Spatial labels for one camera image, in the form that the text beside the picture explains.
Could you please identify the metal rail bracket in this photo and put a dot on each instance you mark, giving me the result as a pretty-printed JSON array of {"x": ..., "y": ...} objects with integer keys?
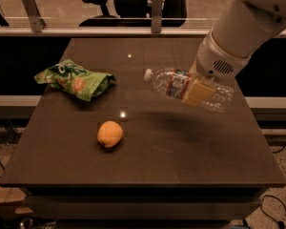
[
  {"x": 36, "y": 21},
  {"x": 156, "y": 16}
]

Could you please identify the black office chair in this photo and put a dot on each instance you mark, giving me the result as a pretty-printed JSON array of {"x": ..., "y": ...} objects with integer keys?
[{"x": 136, "y": 13}]

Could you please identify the left metal rail bracket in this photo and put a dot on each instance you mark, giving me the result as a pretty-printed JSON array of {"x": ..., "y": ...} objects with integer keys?
[{"x": 36, "y": 21}]

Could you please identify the middle metal rail bracket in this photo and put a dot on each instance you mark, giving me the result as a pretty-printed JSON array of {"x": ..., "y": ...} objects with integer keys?
[{"x": 156, "y": 16}]

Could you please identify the clear plastic water bottle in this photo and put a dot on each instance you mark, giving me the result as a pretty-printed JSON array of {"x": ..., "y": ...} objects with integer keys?
[{"x": 174, "y": 83}]

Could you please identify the green chip bag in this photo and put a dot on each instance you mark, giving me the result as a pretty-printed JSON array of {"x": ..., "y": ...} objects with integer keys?
[{"x": 72, "y": 78}]

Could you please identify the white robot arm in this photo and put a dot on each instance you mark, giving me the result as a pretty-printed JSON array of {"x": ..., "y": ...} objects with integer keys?
[{"x": 230, "y": 44}]

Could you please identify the orange fruit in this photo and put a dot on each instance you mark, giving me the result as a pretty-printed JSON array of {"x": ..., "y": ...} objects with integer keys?
[{"x": 109, "y": 134}]

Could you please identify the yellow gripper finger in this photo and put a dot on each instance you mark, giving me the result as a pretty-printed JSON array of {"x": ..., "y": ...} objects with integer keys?
[
  {"x": 197, "y": 93},
  {"x": 193, "y": 71}
]

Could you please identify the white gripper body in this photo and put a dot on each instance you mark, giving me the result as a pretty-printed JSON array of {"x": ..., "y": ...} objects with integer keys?
[{"x": 214, "y": 60}]

